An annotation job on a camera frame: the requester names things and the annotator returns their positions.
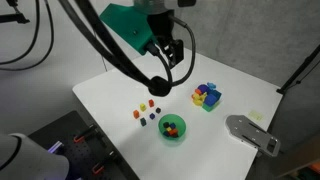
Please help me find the grey metal mounting plate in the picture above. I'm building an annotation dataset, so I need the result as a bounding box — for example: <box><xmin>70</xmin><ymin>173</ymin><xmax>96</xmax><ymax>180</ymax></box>
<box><xmin>225</xmin><ymin>114</ymin><xmax>282</xmax><ymax>158</ymax></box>

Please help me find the black camera cable with plug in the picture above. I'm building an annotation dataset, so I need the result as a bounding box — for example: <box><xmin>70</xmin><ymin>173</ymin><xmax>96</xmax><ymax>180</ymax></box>
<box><xmin>145</xmin><ymin>41</ymin><xmax>174</xmax><ymax>85</ymax></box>

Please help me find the thin black hanging cable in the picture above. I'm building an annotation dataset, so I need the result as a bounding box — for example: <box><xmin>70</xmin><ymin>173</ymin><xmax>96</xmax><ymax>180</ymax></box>
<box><xmin>0</xmin><ymin>0</ymin><xmax>42</xmax><ymax>66</ymax></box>
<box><xmin>0</xmin><ymin>0</ymin><xmax>55</xmax><ymax>72</ymax></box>

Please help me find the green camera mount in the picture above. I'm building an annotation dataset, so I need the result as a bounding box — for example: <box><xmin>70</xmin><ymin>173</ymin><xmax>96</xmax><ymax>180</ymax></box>
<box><xmin>99</xmin><ymin>3</ymin><xmax>158</xmax><ymax>56</ymax></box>

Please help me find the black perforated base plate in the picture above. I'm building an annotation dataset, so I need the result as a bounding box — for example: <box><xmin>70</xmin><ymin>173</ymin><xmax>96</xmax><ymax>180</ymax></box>
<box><xmin>27</xmin><ymin>110</ymin><xmax>141</xmax><ymax>180</ymax></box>

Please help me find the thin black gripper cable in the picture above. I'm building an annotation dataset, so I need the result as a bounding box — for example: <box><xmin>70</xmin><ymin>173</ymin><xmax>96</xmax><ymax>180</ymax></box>
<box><xmin>170</xmin><ymin>15</ymin><xmax>197</xmax><ymax>88</ymax></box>

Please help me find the purple toy piece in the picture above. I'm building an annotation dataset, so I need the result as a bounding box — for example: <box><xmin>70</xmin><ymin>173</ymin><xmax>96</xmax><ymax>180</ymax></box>
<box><xmin>197</xmin><ymin>83</ymin><xmax>211</xmax><ymax>95</ymax></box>

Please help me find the pale yellow sticker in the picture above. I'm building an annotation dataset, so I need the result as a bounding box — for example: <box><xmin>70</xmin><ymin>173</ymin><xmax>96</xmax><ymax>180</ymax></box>
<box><xmin>248</xmin><ymin>109</ymin><xmax>265</xmax><ymax>122</ymax></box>

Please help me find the thick black corrugated hose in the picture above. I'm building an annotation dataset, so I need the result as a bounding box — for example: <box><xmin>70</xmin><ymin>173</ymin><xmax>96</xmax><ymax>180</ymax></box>
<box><xmin>59</xmin><ymin>0</ymin><xmax>172</xmax><ymax>98</ymax></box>

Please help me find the black orange clamp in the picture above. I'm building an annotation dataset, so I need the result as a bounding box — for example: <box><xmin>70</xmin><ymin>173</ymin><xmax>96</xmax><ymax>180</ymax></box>
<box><xmin>72</xmin><ymin>124</ymin><xmax>98</xmax><ymax>145</ymax></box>
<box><xmin>91</xmin><ymin>150</ymin><xmax>118</xmax><ymax>176</ymax></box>

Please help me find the light blue toy piece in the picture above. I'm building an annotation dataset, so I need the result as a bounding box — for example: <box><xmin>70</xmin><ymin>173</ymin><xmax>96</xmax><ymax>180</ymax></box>
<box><xmin>206</xmin><ymin>81</ymin><xmax>218</xmax><ymax>91</ymax></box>

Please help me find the green toy block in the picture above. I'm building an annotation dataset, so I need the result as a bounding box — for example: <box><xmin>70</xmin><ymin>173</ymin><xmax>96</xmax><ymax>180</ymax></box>
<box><xmin>201</xmin><ymin>102</ymin><xmax>218</xmax><ymax>113</ymax></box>

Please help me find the yellow toy piece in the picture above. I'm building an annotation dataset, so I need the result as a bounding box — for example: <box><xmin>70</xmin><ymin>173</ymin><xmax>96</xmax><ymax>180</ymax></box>
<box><xmin>191</xmin><ymin>92</ymin><xmax>208</xmax><ymax>107</ymax></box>

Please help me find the green bowl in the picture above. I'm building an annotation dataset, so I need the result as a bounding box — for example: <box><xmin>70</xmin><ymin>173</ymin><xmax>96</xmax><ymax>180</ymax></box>
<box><xmin>157</xmin><ymin>113</ymin><xmax>187</xmax><ymax>141</ymax></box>

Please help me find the black stand pole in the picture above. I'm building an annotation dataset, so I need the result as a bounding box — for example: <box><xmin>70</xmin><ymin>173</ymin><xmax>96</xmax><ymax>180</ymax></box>
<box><xmin>276</xmin><ymin>43</ymin><xmax>320</xmax><ymax>95</ymax></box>

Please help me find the silver box with purple light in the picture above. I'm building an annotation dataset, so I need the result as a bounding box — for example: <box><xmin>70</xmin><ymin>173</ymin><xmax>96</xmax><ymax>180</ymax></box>
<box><xmin>47</xmin><ymin>140</ymin><xmax>65</xmax><ymax>155</ymax></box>

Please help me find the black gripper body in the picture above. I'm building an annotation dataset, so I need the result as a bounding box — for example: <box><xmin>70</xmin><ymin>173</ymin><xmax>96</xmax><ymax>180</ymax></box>
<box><xmin>146</xmin><ymin>9</ymin><xmax>177</xmax><ymax>44</ymax></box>

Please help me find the large blue toy cube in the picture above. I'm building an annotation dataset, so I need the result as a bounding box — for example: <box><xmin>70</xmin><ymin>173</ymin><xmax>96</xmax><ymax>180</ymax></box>
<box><xmin>203</xmin><ymin>93</ymin><xmax>218</xmax><ymax>107</ymax></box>

